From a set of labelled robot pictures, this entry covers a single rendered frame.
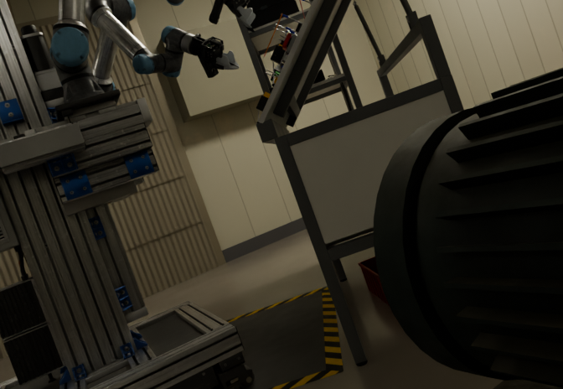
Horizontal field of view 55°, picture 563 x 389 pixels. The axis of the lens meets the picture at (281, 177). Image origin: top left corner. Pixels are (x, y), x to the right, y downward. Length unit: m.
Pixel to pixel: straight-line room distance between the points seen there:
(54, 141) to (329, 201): 0.92
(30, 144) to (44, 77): 0.52
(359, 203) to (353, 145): 0.19
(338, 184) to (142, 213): 3.40
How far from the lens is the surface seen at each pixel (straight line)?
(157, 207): 5.03
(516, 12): 4.70
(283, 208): 5.39
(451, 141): 0.75
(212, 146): 5.24
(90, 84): 2.09
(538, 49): 4.63
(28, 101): 2.26
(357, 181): 1.78
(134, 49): 2.24
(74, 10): 2.04
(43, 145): 1.91
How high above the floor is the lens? 0.73
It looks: 2 degrees down
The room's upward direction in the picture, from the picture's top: 20 degrees counter-clockwise
